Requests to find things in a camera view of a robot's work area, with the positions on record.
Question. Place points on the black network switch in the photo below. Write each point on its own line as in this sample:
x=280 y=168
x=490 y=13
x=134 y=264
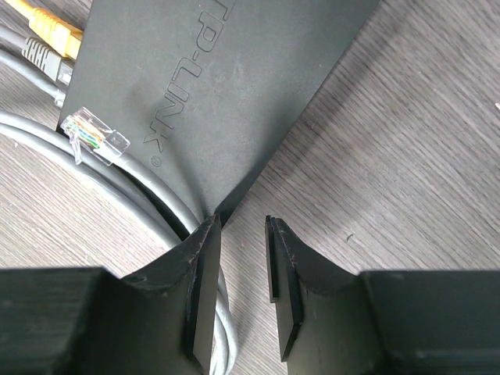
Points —
x=205 y=91

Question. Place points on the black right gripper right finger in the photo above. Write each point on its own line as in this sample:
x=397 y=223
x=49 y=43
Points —
x=330 y=321

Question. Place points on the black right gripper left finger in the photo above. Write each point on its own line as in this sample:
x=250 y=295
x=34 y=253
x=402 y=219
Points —
x=157 y=320

